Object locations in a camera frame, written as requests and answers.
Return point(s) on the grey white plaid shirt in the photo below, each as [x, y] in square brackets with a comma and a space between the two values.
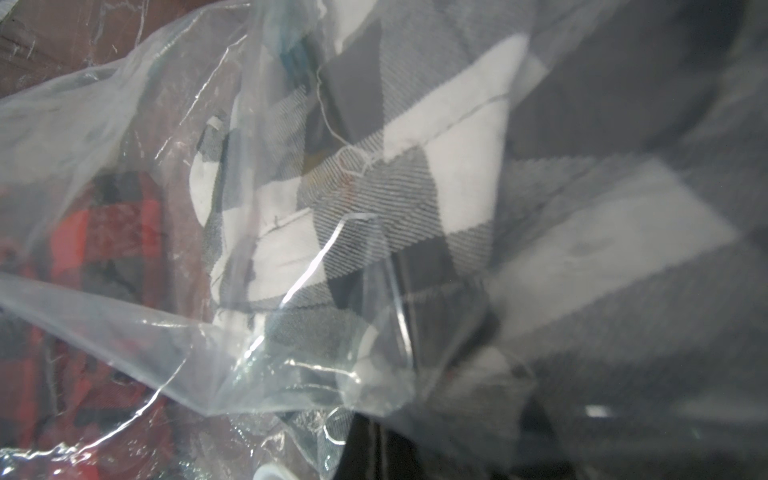
[528, 236]

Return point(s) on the white vacuum bag valve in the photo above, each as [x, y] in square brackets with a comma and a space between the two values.
[274, 471]

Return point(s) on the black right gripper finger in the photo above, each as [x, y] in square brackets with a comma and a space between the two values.
[373, 452]

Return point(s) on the clear plastic vacuum bag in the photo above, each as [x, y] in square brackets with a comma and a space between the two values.
[146, 112]

